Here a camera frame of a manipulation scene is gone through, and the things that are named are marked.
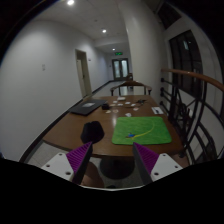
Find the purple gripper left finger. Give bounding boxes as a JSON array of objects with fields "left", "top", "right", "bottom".
[{"left": 41, "top": 141, "right": 94, "bottom": 185}]

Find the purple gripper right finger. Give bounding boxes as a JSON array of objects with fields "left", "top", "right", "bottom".
[{"left": 132, "top": 142, "right": 184, "bottom": 186}]

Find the green mouse pad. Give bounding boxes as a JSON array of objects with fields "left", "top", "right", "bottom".
[{"left": 112, "top": 116, "right": 172, "bottom": 145}]

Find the dark closed laptop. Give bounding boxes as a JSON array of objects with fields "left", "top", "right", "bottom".
[{"left": 69, "top": 99, "right": 105, "bottom": 116}]

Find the white paper with pen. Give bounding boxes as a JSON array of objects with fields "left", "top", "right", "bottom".
[{"left": 151, "top": 107, "right": 164, "bottom": 115}]

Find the small black box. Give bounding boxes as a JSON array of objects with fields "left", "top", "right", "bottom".
[{"left": 102, "top": 104, "right": 110, "bottom": 110}]

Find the white card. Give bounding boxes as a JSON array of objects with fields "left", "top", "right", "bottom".
[{"left": 117, "top": 97, "right": 126, "bottom": 101}]

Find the wooden armchair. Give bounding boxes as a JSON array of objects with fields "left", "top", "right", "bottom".
[{"left": 110, "top": 80, "right": 152, "bottom": 95}]

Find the wooden stair handrail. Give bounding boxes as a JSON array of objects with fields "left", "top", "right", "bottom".
[{"left": 161, "top": 68, "right": 224, "bottom": 92}]

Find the double glass door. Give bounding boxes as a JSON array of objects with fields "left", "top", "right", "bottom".
[{"left": 112, "top": 58, "right": 129, "bottom": 80}]

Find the side door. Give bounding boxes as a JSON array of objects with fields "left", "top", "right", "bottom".
[{"left": 75, "top": 50, "right": 92, "bottom": 98}]

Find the green exit sign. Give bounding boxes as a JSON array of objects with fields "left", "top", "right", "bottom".
[{"left": 115, "top": 52, "right": 123, "bottom": 56}]

